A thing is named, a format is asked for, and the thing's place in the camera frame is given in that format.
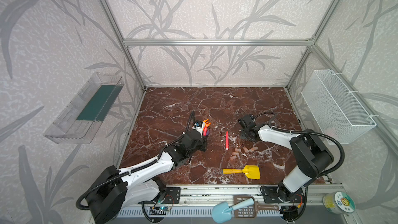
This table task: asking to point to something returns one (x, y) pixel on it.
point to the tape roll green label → (339, 202)
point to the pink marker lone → (227, 140)
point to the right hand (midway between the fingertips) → (245, 129)
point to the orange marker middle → (208, 124)
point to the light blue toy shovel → (221, 211)
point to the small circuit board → (161, 210)
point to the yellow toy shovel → (252, 171)
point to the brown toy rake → (250, 211)
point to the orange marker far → (204, 121)
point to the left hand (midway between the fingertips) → (209, 132)
